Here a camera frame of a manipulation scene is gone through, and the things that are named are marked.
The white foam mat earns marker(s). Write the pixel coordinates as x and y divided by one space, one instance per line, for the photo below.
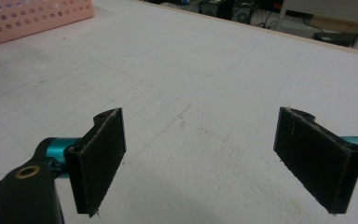
199 77

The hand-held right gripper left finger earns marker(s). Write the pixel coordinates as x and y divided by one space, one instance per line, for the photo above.
96 161

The pink plastic basket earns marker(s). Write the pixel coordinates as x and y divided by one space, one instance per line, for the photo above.
43 23

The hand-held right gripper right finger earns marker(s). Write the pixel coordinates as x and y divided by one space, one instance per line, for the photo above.
317 161

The black computer tower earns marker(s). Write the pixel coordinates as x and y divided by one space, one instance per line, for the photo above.
217 8

